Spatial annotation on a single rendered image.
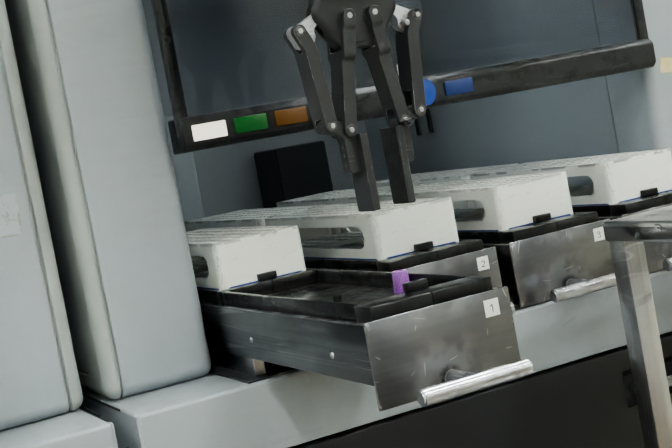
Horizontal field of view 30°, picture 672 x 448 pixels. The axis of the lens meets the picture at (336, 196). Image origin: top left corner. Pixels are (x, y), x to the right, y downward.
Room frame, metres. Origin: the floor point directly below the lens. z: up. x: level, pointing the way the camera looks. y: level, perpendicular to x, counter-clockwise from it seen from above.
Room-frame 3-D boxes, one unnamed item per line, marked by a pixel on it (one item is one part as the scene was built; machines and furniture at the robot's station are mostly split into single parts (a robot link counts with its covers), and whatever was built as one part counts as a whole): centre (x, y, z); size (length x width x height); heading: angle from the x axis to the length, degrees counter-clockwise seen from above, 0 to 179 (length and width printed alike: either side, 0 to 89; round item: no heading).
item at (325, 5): (1.13, -0.04, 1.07); 0.08 x 0.07 x 0.09; 116
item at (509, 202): (1.51, -0.15, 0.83); 0.30 x 0.10 x 0.06; 26
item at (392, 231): (1.45, -0.01, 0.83); 0.30 x 0.10 x 0.06; 26
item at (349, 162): (1.11, -0.01, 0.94); 0.03 x 0.01 x 0.05; 116
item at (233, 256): (1.44, 0.15, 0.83); 0.30 x 0.10 x 0.06; 26
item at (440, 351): (1.28, 0.07, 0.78); 0.73 x 0.14 x 0.09; 26
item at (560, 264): (1.63, -0.09, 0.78); 0.73 x 0.14 x 0.09; 26
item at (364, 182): (1.12, -0.03, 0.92); 0.03 x 0.01 x 0.07; 26
